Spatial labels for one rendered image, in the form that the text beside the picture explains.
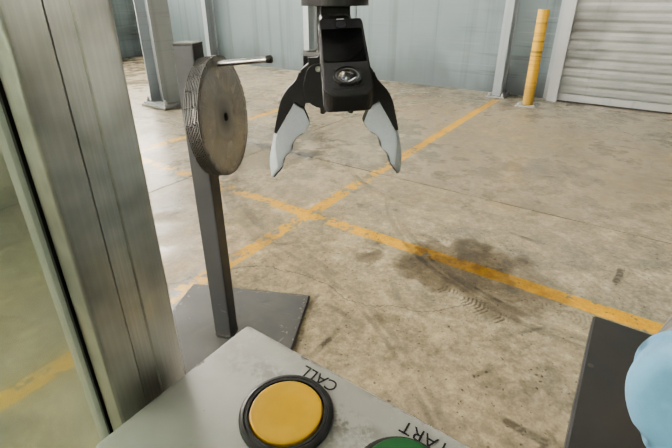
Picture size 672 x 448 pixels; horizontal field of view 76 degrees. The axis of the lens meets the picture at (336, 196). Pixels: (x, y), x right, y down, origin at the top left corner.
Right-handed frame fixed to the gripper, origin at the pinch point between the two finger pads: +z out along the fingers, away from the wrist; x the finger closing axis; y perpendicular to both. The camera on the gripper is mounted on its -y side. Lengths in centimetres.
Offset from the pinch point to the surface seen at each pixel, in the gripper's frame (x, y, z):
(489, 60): -235, 501, 52
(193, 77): 30, 64, -2
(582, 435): -20.3, -22.8, 16.2
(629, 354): -31.2, -14.0, 16.2
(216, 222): 31, 72, 43
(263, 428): 6.4, -31.6, 0.8
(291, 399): 4.9, -29.9, 0.8
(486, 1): -224, 510, -16
